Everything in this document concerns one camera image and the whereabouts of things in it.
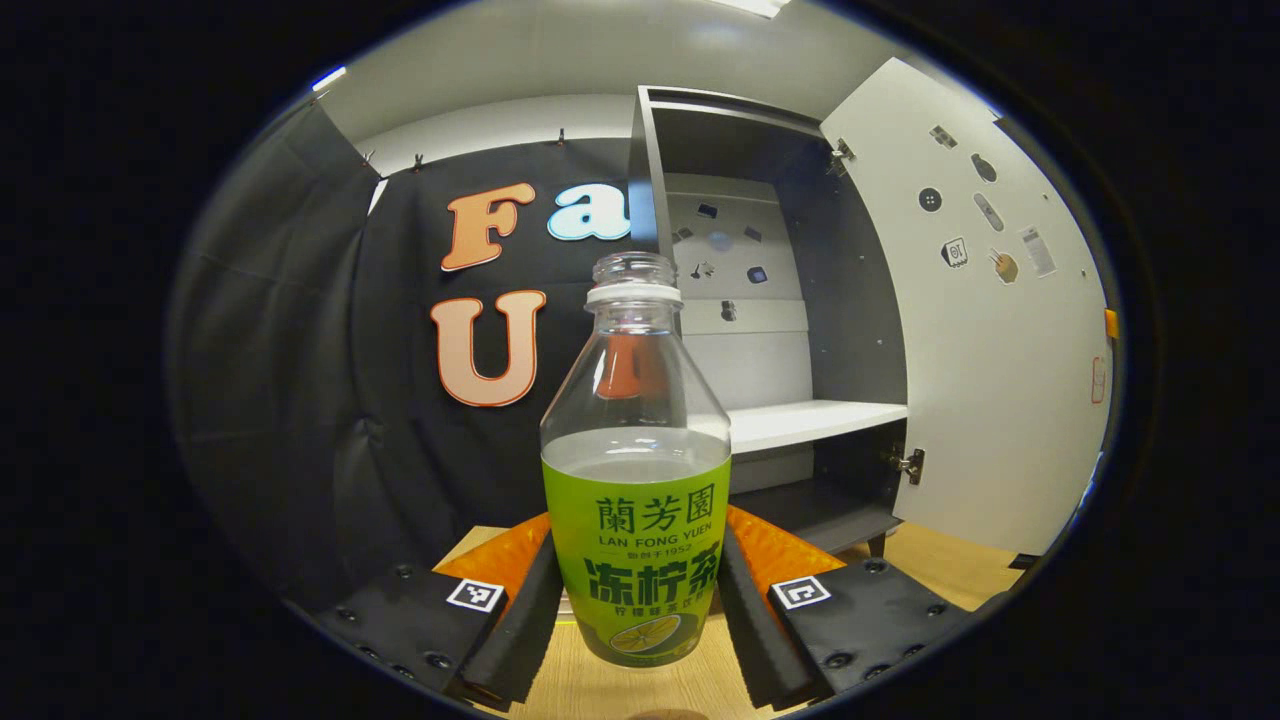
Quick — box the row of black cloth clips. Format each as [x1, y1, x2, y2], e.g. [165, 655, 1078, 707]
[358, 128, 569, 173]

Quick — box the white cabinet shelf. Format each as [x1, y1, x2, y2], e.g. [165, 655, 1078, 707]
[725, 400, 909, 456]

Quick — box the black backdrop cloth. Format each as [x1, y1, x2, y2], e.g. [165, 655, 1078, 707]
[168, 95, 661, 611]

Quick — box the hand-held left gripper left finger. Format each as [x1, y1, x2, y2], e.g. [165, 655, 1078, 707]
[318, 512, 566, 706]

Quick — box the green label bottle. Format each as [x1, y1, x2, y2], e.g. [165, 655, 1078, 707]
[540, 250, 733, 669]

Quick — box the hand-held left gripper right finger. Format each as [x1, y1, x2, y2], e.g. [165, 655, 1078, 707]
[718, 505, 971, 711]

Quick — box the beige cabinet door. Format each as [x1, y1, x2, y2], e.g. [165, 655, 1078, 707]
[820, 57, 1113, 556]

